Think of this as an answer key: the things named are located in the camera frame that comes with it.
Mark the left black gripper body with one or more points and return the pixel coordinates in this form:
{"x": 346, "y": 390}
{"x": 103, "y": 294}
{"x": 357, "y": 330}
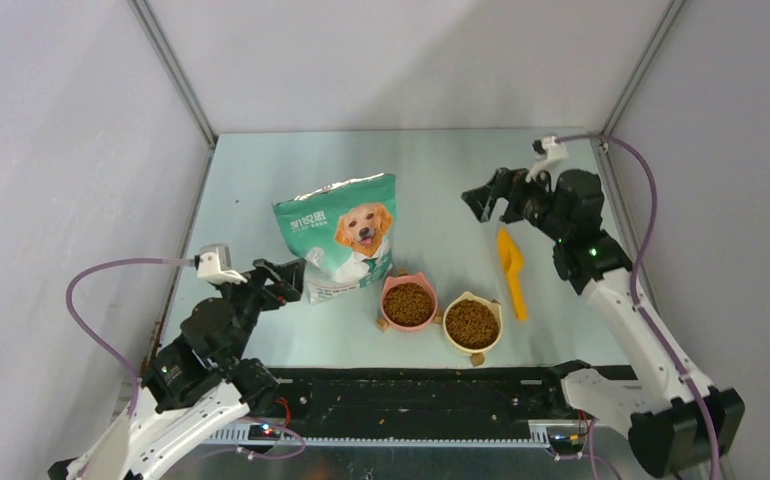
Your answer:
{"x": 250, "y": 299}

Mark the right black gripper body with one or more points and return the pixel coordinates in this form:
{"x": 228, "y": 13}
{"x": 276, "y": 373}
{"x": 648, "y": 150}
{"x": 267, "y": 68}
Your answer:
{"x": 529, "y": 201}

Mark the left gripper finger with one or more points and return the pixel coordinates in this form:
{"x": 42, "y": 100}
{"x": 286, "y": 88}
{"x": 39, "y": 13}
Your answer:
{"x": 288, "y": 286}
{"x": 267, "y": 268}

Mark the orange plastic food scoop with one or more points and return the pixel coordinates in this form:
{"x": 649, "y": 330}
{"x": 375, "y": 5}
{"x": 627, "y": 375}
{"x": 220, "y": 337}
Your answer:
{"x": 511, "y": 261}

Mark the green dog food bag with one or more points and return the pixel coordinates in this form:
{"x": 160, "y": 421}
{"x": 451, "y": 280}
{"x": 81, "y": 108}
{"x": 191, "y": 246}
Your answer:
{"x": 343, "y": 232}

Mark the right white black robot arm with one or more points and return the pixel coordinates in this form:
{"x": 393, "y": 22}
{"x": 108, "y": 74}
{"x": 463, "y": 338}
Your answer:
{"x": 602, "y": 274}

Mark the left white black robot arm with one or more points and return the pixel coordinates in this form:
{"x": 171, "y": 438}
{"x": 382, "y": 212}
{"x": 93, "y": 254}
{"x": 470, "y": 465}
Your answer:
{"x": 199, "y": 382}

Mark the pink cat-ear pet bowl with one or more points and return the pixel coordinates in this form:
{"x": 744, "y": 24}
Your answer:
{"x": 384, "y": 323}

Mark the yellow cat-ear pet bowl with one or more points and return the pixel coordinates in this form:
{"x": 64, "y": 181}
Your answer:
{"x": 477, "y": 357}

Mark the kibble in pink bowl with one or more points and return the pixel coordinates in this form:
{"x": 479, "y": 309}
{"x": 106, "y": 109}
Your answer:
{"x": 408, "y": 305}

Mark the kibble in yellow bowl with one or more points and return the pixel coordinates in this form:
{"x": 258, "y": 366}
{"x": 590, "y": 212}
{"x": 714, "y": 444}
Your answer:
{"x": 472, "y": 324}

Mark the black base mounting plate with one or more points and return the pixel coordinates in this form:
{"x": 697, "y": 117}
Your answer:
{"x": 473, "y": 404}

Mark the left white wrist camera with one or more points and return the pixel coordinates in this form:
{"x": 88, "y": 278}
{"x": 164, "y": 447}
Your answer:
{"x": 213, "y": 265}

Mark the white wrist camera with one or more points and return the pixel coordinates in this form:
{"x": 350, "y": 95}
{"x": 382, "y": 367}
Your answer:
{"x": 213, "y": 265}
{"x": 549, "y": 152}

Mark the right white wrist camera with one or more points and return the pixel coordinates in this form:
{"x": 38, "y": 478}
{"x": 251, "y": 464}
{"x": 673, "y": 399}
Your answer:
{"x": 549, "y": 152}

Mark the right corner aluminium post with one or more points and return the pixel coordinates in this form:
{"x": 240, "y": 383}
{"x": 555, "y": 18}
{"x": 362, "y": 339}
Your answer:
{"x": 656, "y": 41}

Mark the corner aluminium post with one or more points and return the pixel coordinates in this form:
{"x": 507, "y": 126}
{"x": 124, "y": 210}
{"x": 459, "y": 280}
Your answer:
{"x": 160, "y": 43}
{"x": 656, "y": 41}

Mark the left corner aluminium post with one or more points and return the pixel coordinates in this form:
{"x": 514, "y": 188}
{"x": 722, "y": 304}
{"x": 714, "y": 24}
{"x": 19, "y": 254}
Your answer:
{"x": 160, "y": 43}

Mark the aluminium frame rail base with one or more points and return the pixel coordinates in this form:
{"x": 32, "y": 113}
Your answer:
{"x": 663, "y": 443}

